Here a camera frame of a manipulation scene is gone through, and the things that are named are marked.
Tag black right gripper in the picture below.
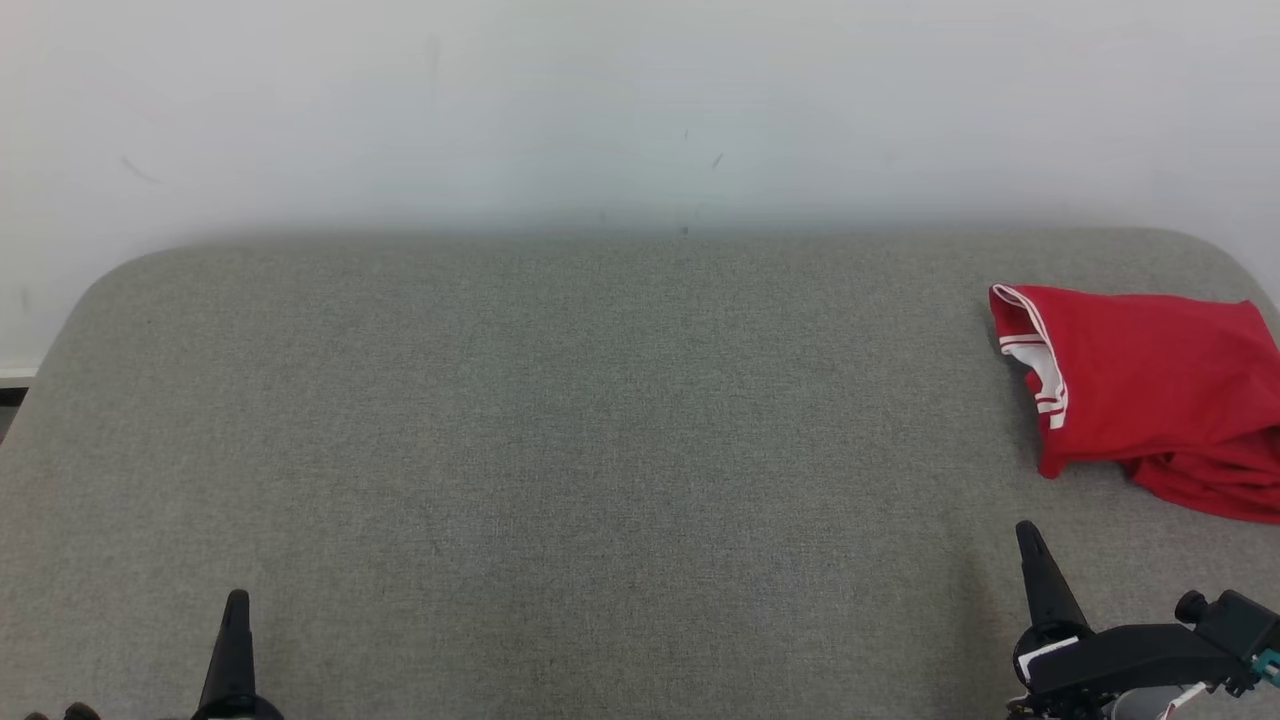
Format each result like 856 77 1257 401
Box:
1012 520 1236 698

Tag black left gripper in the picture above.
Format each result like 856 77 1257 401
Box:
190 590 286 720

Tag red basketball shorts white stripe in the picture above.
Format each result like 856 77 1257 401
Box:
1125 425 1280 526

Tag red Bulls 23 jersey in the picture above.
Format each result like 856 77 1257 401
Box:
988 284 1280 481

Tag grey fabric sofa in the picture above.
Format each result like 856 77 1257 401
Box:
0 228 1280 720

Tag thin red white wires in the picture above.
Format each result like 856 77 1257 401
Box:
1150 682 1211 720

